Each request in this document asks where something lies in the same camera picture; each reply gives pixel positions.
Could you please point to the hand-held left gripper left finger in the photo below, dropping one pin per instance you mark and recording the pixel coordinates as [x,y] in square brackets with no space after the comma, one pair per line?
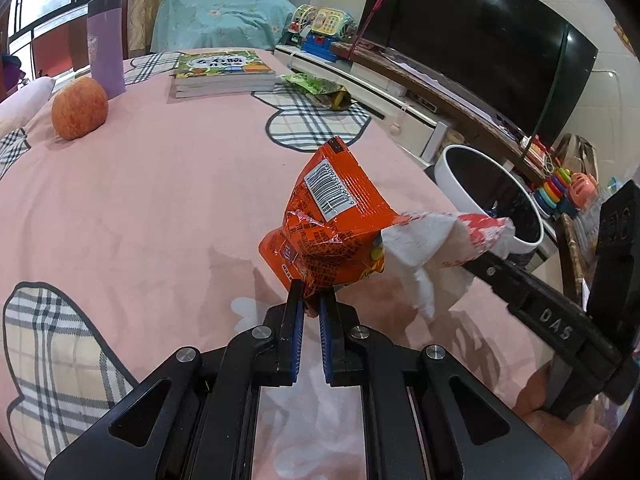
[298,330]

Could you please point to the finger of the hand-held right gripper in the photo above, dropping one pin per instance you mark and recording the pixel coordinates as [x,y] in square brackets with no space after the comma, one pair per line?
[495,275]

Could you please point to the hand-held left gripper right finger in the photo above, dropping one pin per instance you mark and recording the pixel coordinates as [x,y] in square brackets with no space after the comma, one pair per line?
[325,340]

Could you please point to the red white tissue pack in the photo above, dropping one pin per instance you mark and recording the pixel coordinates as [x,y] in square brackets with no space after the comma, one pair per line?
[425,240]

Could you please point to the orange-red snack packet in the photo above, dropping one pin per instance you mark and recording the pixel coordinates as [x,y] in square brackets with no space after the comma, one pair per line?
[325,240]

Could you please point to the white round bin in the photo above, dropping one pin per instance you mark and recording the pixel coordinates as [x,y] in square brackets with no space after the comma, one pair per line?
[450,175]

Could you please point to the person's right hand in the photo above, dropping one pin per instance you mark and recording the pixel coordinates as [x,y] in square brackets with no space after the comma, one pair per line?
[560,440]

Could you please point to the rainbow stacking rings toy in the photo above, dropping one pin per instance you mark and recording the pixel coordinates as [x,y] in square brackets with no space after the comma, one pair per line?
[552,192]

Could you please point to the pink plastic toy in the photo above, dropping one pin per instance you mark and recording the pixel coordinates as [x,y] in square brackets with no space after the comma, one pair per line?
[582,190]

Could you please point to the red toy phone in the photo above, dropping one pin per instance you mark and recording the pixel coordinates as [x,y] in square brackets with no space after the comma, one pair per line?
[535,150]

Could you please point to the wooden television riser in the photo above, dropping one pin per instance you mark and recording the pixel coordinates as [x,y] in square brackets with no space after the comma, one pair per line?
[480,127]

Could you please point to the white television cabinet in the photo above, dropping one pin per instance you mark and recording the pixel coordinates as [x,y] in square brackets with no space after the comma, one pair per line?
[380,95]

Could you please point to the black flat television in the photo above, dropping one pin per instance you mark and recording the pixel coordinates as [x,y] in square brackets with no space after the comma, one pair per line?
[475,35]

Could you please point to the green foil packet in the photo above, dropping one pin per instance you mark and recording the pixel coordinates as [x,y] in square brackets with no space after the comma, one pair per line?
[310,85]

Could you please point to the white-edged book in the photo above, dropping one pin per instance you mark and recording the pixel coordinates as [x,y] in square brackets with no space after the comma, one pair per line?
[225,87]

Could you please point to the colourful toy cash register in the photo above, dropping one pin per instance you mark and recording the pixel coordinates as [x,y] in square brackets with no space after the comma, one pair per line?
[330,30]

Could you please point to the pink ribbon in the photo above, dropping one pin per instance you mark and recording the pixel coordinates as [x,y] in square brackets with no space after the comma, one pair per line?
[378,0]

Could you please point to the toy with round wheel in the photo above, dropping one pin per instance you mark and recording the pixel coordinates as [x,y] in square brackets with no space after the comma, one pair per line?
[297,22]

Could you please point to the red apple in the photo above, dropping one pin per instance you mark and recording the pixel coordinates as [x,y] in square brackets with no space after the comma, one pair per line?
[80,110]

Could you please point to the turquoise furniture cover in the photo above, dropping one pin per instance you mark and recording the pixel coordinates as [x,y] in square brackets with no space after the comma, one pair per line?
[220,15]

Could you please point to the purple bottle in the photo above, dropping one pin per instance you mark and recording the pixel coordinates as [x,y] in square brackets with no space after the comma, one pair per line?
[106,50]

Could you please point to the pale pink pillow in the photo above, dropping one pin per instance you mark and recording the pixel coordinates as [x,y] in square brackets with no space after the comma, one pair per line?
[22,105]

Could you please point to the brown framed window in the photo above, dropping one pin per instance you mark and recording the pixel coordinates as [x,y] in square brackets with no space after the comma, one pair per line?
[50,5]

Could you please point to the red paper wall decoration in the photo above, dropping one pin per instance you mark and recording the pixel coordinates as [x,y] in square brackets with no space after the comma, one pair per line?
[629,37]

